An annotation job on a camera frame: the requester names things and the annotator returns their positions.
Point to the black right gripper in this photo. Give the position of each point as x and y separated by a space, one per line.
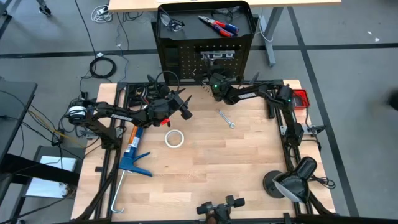
222 88

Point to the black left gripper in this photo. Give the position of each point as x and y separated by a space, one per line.
164 107

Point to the white tape roll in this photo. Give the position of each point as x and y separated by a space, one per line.
166 139

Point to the silver combination wrench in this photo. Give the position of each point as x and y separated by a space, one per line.
226 119

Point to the black frame safety glasses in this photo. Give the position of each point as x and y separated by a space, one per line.
171 25
225 12

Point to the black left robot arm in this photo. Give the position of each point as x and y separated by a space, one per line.
118 116

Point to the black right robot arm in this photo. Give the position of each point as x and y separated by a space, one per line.
255 96

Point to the black pegboard cart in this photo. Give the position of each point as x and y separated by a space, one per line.
186 37

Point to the black work gloves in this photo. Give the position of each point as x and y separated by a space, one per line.
136 93

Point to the black cylindrical flashlight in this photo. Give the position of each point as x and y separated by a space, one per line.
271 112

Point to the blue caulking gun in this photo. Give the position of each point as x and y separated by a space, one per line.
133 161

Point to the red plastic bin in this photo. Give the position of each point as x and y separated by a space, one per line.
301 91

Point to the wooden desk grey legs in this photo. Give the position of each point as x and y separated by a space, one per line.
130 5

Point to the black desk lamp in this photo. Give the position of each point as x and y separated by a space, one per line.
295 183

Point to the black metal beam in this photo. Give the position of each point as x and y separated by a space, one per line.
37 169

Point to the black side table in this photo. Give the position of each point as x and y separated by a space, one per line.
15 102

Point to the black aluminium table frame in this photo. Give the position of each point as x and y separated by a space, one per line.
189 83

